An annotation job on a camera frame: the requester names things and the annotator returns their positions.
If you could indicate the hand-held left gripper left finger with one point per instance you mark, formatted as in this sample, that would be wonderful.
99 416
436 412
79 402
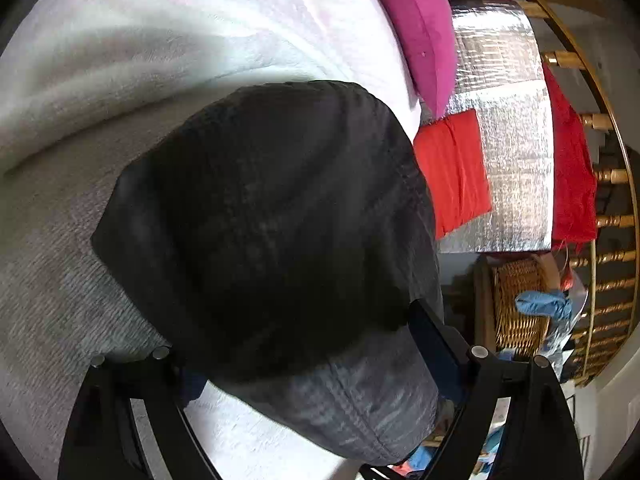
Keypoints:
150 377

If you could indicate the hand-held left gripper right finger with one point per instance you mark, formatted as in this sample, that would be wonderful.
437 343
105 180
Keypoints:
435 350

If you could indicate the black quilted jacket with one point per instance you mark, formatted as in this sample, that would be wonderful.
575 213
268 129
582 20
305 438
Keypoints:
280 240

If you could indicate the wooden table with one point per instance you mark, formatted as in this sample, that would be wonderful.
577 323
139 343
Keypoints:
484 305

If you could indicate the wicker basket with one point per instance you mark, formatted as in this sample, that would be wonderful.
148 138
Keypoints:
520 305

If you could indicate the blue cloth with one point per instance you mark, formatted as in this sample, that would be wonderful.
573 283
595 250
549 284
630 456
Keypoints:
542 304

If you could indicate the red pillow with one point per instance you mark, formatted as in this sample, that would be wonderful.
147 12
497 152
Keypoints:
457 175

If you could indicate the silver foil insulation board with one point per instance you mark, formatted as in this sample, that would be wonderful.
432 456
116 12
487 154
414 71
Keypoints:
515 160

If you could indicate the red blanket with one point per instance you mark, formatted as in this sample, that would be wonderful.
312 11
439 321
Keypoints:
572 170

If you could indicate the wooden stair railing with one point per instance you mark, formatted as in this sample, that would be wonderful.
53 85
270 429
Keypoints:
607 175

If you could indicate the pink pillow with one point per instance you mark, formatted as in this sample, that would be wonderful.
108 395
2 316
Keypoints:
425 30

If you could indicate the white bed sheet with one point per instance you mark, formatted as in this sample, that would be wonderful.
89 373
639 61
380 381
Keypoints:
165 40

